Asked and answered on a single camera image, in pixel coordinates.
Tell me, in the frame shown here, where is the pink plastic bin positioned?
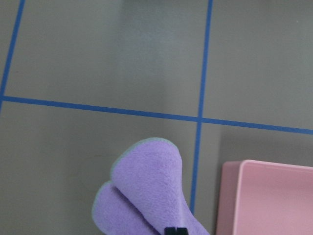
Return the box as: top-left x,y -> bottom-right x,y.
216,160 -> 313,235

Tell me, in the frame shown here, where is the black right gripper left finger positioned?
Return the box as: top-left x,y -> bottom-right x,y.
164,227 -> 177,235

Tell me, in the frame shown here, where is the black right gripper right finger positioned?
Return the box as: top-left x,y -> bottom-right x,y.
177,227 -> 188,235

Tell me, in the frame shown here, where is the purple microfiber cloth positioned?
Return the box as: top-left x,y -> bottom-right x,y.
91,138 -> 207,235

